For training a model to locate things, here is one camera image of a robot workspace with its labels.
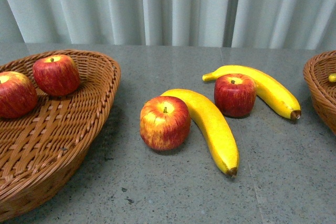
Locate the red apple far left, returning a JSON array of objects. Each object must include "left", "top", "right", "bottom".
[{"left": 1, "top": 71, "right": 38, "bottom": 119}]

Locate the left brown wicker basket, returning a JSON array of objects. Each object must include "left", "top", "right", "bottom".
[{"left": 1, "top": 49, "right": 121, "bottom": 221}]

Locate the banana in right basket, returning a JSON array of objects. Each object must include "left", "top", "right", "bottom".
[{"left": 328, "top": 73, "right": 336, "bottom": 83}]

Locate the right brown wicker basket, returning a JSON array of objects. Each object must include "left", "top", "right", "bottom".
[{"left": 303, "top": 51, "right": 335, "bottom": 133}]

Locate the front yellow banana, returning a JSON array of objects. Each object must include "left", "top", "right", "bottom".
[{"left": 162, "top": 89, "right": 239, "bottom": 178}]

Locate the yellow banana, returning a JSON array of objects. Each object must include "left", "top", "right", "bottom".
[
  {"left": 202, "top": 65, "right": 301, "bottom": 121},
  {"left": 162, "top": 89, "right": 239, "bottom": 178}
]

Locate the rear yellow banana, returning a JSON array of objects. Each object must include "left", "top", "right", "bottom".
[{"left": 202, "top": 65, "right": 301, "bottom": 121}]

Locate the dark red square apple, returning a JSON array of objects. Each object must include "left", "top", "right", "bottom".
[{"left": 214, "top": 73, "right": 256, "bottom": 118}]

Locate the dark red apple in basket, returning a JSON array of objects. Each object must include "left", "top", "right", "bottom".
[{"left": 33, "top": 55, "right": 80, "bottom": 97}]

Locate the red yellow apple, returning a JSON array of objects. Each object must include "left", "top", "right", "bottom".
[{"left": 140, "top": 96, "right": 191, "bottom": 151}]

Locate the white pleated curtain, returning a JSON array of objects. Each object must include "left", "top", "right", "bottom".
[{"left": 1, "top": 0, "right": 335, "bottom": 50}]

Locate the brown wicker basket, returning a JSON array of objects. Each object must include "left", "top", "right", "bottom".
[
  {"left": 1, "top": 49, "right": 121, "bottom": 221},
  {"left": 303, "top": 51, "right": 335, "bottom": 133}
]

